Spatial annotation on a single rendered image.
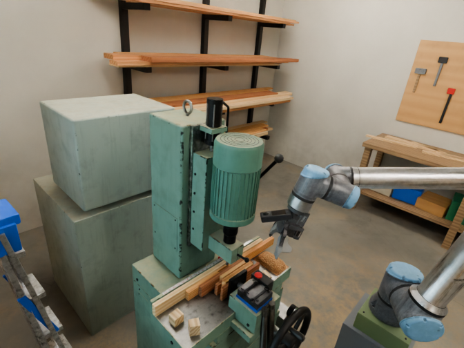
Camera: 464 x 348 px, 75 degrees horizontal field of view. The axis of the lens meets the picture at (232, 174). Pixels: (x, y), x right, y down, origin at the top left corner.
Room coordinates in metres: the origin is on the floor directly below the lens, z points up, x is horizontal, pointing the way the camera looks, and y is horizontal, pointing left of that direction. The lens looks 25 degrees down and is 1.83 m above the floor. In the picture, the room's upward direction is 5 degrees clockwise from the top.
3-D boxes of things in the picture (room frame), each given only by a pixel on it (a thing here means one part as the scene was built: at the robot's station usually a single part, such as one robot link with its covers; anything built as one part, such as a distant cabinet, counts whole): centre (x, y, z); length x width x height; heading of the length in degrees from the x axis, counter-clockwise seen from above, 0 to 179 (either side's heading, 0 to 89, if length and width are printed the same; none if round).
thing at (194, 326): (0.71, 0.08, 0.92); 0.04 x 0.03 x 0.05; 110
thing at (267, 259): (1.10, -0.22, 0.92); 0.14 x 0.09 x 0.04; 48
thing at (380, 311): (1.12, -0.85, 0.70); 0.19 x 0.19 x 0.10
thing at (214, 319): (0.90, -0.07, 0.87); 0.61 x 0.30 x 0.06; 138
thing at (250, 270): (0.94, -0.08, 0.93); 0.22 x 0.01 x 0.06; 138
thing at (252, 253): (1.04, -0.05, 0.92); 0.54 x 0.02 x 0.04; 138
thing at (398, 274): (1.11, -0.84, 0.83); 0.17 x 0.15 x 0.18; 174
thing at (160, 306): (0.98, 0.03, 0.92); 0.60 x 0.02 x 0.05; 138
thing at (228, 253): (1.02, 0.00, 1.03); 0.14 x 0.07 x 0.09; 48
